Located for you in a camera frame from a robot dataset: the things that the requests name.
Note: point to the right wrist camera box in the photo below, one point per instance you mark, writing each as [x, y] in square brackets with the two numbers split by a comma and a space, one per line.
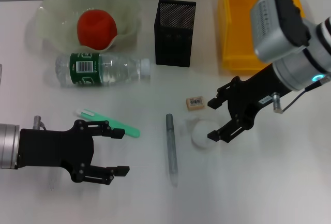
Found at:
[274, 24]

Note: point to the orange fruit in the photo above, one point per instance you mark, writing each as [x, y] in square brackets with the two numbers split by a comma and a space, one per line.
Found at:
[97, 30]

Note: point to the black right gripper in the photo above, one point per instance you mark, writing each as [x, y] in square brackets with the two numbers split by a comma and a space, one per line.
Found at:
[250, 97]

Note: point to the black mesh pen holder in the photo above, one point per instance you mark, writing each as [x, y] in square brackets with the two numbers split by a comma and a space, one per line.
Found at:
[174, 35]

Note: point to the white garlic bulb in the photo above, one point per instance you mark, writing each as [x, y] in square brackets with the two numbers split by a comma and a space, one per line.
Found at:
[199, 133]

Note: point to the green pen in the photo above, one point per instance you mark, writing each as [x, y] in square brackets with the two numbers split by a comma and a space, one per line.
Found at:
[90, 114]

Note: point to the silver plug on left gripper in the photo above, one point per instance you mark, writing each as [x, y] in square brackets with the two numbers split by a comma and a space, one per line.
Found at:
[38, 121]

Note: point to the yellow plastic bin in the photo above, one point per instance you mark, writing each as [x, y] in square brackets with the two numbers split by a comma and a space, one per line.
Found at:
[238, 14]

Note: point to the clear green-label water bottle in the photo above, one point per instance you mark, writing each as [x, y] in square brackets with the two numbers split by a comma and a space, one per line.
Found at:
[113, 70]

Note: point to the beige eraser with barcode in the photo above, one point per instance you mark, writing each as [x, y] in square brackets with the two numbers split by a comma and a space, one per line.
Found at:
[195, 103]

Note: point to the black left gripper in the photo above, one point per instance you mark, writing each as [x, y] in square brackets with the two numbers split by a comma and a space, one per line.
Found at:
[54, 149]

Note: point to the pale green glass fruit plate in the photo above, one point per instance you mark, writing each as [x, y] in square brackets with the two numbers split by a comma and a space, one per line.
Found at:
[57, 24]

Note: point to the grey pen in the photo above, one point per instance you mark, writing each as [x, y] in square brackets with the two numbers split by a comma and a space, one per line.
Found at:
[171, 146]

